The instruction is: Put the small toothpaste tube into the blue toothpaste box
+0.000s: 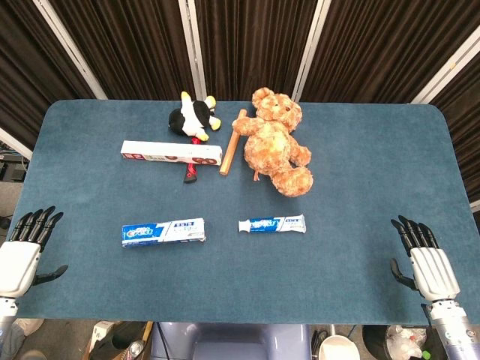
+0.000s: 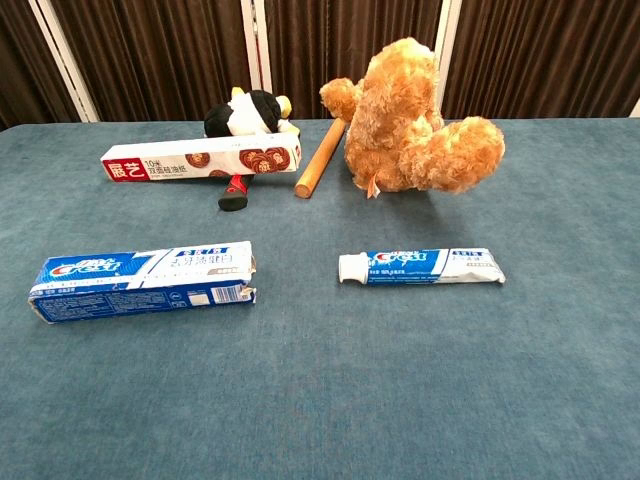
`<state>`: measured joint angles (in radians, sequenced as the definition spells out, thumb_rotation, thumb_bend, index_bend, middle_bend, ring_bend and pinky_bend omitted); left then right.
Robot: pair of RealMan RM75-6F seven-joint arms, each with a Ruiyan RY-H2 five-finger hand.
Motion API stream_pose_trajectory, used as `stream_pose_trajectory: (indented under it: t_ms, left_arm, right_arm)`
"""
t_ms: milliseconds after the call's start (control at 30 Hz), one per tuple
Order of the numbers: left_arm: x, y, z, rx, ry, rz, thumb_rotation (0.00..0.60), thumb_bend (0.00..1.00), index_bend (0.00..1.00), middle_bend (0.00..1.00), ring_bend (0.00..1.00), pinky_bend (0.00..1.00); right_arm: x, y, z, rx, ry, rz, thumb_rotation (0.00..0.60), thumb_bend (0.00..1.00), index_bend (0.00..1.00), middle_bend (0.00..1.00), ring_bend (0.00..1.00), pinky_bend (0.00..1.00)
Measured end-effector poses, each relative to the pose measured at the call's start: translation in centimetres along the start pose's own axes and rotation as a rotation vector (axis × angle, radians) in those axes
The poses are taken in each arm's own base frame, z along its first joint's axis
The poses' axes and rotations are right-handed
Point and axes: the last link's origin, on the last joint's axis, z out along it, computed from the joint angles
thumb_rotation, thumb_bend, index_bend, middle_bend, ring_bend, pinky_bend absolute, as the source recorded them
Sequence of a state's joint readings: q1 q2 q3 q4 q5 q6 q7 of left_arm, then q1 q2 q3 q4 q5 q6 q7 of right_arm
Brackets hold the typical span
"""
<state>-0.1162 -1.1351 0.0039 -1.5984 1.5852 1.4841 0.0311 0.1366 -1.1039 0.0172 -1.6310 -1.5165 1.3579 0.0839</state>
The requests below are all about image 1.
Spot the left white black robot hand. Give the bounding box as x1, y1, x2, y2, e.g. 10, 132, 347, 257
0, 205, 69, 300

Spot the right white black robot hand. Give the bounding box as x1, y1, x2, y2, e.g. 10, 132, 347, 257
388, 214, 461, 303

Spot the blue white toothpaste box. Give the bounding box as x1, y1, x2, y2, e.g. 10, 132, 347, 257
121, 217, 207, 248

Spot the blue white toothpaste tube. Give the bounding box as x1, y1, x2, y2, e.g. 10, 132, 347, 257
238, 214, 307, 234

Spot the lavender robot base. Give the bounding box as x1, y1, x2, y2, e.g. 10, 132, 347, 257
151, 321, 312, 360

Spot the white red baking paper box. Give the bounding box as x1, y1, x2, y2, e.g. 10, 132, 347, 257
120, 139, 224, 167

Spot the black trash bin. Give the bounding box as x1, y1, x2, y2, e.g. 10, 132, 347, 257
361, 324, 451, 360

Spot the white bowl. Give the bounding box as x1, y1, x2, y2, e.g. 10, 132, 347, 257
318, 334, 362, 360

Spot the dark brown pleated curtain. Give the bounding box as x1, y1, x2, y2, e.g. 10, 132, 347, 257
429, 63, 480, 206
299, 0, 480, 104
193, 0, 319, 102
48, 0, 197, 101
0, 0, 95, 149

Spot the blue table cloth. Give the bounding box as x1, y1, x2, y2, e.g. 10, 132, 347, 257
0, 98, 474, 326

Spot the brown teddy bear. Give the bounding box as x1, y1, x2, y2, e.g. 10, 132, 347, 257
231, 86, 314, 198

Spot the black white plush toy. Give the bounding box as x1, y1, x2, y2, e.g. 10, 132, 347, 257
168, 91, 222, 143

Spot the wooden rolling stick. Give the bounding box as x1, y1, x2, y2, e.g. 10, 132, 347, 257
218, 108, 248, 176

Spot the white partition post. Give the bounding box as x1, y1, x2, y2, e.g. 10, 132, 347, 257
177, 0, 208, 101
410, 25, 480, 105
31, 0, 109, 101
291, 0, 331, 103
0, 127, 33, 161

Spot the black red handle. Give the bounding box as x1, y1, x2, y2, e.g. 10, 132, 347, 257
182, 136, 200, 185

